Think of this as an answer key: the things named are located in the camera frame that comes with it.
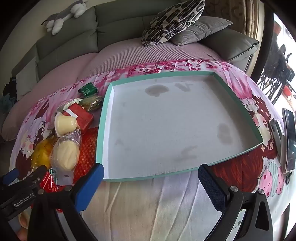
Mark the grey cushion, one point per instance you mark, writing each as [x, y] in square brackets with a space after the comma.
[203, 30]

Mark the beige curtain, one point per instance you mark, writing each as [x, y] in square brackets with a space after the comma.
[242, 16]

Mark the clear bread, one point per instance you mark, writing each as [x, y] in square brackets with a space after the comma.
[66, 151]

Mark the grey sofa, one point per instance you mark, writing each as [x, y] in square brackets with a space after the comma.
[115, 14]

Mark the yellow donut packet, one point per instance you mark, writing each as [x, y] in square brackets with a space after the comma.
[40, 153]

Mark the black metal rack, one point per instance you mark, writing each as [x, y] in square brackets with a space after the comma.
[277, 69]

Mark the smartphone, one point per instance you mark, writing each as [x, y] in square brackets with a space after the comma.
[290, 139]

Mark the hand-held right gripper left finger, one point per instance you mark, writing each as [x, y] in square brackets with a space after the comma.
[92, 185]

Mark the black and white patterned cushion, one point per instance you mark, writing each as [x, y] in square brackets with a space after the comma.
[173, 20]

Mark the grey phone stand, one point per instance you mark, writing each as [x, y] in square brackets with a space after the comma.
[276, 129]

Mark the red snack packet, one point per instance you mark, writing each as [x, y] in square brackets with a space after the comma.
[81, 118]

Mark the yellow pudding cup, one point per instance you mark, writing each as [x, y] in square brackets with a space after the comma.
[66, 124]

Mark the printed blanket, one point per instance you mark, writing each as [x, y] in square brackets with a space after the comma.
[161, 208]

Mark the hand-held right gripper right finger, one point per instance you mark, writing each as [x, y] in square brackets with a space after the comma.
[211, 186]

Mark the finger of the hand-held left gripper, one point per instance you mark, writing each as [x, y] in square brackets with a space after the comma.
[10, 177]
[27, 183]

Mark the teal cloth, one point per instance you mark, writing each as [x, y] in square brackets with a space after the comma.
[7, 102]

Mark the teal cardboard box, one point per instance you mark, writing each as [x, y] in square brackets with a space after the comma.
[173, 125]

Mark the grey cat plush toy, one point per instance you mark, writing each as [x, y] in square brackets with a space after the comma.
[57, 22]

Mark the red grid-patterned packet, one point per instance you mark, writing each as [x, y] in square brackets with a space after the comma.
[89, 148]

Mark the small red foil packet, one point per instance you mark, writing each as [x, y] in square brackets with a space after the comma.
[48, 184]

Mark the person's left hand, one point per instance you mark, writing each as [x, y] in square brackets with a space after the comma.
[23, 223]

